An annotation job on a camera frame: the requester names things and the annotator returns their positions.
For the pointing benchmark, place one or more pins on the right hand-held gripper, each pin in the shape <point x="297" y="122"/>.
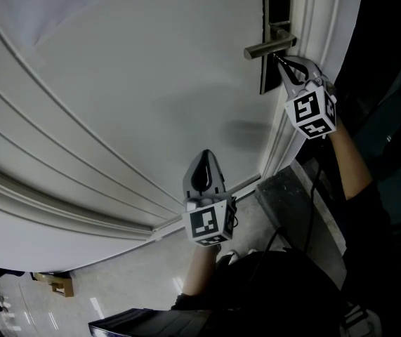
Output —
<point x="310" y="112"/>

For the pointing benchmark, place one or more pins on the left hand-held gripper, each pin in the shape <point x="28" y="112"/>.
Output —
<point x="207" y="225"/>

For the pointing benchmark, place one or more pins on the dark metal door lock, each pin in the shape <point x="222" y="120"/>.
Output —
<point x="275" y="2"/>

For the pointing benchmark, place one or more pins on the person's left forearm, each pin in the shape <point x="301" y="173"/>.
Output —
<point x="202" y="272"/>

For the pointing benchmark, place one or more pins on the person's right forearm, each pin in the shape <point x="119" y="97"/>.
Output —
<point x="351" y="160"/>

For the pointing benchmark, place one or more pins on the white panelled door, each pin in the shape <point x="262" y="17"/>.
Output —
<point x="133" y="118"/>

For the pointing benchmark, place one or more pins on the grey stone door threshold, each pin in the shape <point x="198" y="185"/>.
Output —
<point x="302" y="209"/>

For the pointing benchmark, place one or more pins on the person's white shoe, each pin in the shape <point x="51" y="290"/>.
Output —
<point x="252" y="252"/>
<point x="233" y="255"/>

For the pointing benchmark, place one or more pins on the person's black clothing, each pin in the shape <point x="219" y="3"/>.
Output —
<point x="309" y="276"/>

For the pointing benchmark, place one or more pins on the black flat board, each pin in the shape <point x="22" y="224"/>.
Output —
<point x="151" y="323"/>

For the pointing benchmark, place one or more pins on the brown cardboard box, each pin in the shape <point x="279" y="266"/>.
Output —
<point x="59" y="283"/>

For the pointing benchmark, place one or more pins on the white door frame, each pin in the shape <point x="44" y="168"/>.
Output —
<point x="326" y="19"/>

